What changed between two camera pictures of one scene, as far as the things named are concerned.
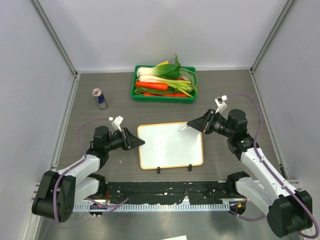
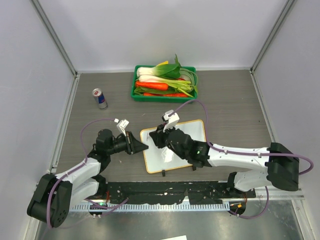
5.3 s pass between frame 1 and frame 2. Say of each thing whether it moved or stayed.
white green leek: stayed
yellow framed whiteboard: stayed
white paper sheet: stayed
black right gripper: moved
